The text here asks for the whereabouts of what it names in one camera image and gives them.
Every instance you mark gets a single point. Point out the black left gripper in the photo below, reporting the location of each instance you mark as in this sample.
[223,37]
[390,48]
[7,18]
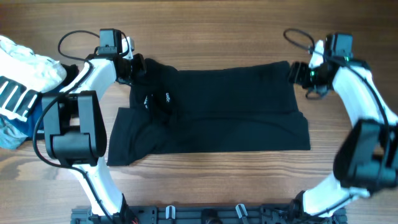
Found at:
[142,69]

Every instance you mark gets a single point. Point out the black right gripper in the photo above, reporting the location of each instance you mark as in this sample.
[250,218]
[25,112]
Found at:
[296,72]

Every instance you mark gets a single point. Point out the black polo shirt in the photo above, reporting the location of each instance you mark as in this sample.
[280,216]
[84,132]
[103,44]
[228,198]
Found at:
[189,111]

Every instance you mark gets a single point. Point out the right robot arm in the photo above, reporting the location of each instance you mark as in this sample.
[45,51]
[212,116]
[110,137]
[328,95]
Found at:
[366,162]

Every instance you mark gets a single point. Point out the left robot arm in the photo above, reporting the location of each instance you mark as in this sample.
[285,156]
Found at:
[74,131]

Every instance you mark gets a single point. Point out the black folded garment in pile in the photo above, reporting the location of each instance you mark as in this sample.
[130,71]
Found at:
[72,72]

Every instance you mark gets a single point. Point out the white folded shirt black print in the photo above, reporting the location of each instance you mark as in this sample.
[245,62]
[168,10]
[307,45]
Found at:
[24,77]

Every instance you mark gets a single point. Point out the blue folded shirt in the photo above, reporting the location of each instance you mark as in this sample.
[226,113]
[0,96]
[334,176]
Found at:
[27,127]

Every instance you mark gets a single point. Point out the light blue folded garment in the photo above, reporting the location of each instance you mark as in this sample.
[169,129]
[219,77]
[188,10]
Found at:
[11,137]

